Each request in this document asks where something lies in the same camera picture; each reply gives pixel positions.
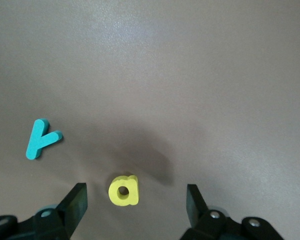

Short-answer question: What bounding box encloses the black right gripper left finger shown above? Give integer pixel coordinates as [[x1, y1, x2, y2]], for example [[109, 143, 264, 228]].
[[0, 182, 88, 240]]

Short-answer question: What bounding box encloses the yellow foam letter a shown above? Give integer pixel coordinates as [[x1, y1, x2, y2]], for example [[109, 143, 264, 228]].
[[108, 174, 141, 207]]

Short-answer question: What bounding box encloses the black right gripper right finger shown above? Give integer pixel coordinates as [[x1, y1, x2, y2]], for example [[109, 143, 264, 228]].
[[179, 184, 285, 240]]

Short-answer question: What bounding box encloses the teal foam letter y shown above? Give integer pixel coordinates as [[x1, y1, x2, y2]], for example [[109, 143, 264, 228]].
[[25, 118, 64, 161]]

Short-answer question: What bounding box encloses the brown table cover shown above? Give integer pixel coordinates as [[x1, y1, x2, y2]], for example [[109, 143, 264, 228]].
[[0, 0, 300, 240]]

